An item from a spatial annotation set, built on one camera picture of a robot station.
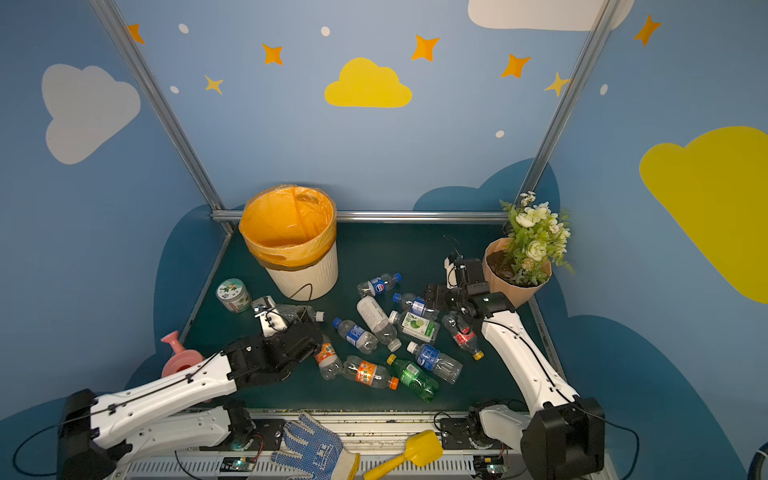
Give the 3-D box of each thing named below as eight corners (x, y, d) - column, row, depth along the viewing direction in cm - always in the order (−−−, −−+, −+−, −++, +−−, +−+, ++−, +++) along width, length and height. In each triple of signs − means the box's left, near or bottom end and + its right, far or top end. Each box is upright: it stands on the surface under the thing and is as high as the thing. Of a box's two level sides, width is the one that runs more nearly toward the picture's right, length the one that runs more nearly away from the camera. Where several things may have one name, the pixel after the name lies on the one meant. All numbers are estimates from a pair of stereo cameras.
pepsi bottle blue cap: (362, 301, 101) (362, 295, 97) (358, 289, 104) (357, 282, 100) (404, 287, 104) (404, 280, 101) (398, 276, 107) (398, 269, 104)
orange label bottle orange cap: (340, 377, 84) (339, 373, 81) (346, 358, 87) (345, 354, 84) (396, 392, 81) (396, 388, 78) (400, 372, 84) (401, 368, 82)
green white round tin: (223, 313, 98) (211, 300, 91) (231, 292, 103) (220, 278, 96) (247, 313, 98) (237, 300, 91) (254, 292, 103) (246, 278, 96)
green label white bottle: (385, 326, 94) (385, 323, 92) (392, 310, 97) (392, 307, 96) (435, 343, 90) (436, 341, 89) (440, 325, 94) (441, 322, 93)
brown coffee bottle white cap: (388, 356, 88) (388, 351, 85) (355, 308, 98) (354, 301, 95) (404, 345, 90) (405, 340, 87) (370, 299, 100) (370, 292, 97)
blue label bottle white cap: (404, 355, 87) (404, 351, 84) (413, 339, 90) (414, 335, 87) (454, 386, 82) (456, 383, 79) (462, 368, 85) (465, 364, 82)
